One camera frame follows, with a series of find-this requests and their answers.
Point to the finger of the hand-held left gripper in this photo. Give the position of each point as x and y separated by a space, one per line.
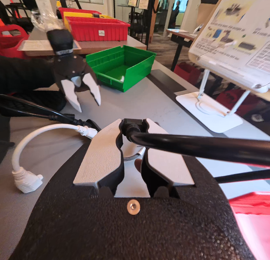
92 89
70 93

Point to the wooden side table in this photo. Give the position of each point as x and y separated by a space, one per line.
179 32

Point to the yellow plastic bin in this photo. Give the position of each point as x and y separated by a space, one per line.
80 14

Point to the wooden instruction board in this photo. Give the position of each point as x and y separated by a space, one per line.
236 32

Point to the red plastic bin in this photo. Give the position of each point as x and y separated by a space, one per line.
253 222
73 10
95 30

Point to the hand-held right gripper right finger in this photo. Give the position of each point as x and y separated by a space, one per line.
168 171

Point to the green plastic bin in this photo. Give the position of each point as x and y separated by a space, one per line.
135 74

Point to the laminated paper sheet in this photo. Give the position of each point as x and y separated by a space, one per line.
35 45

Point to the red plastic basket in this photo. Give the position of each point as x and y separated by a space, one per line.
236 99
12 44

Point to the person's right hand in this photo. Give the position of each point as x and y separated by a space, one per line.
138 166

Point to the white and blue carton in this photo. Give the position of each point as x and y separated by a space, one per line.
44 0

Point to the black power strip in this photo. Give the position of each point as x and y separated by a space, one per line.
130 157

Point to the tall wooden desk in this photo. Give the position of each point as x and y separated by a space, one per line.
154 15

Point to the person's left forearm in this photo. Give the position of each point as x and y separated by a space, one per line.
25 74

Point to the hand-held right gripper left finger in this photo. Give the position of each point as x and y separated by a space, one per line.
99 158

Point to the clear bag of white balls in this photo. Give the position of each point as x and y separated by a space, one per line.
46 21

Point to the red plastic container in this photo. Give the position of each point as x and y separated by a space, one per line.
186 73

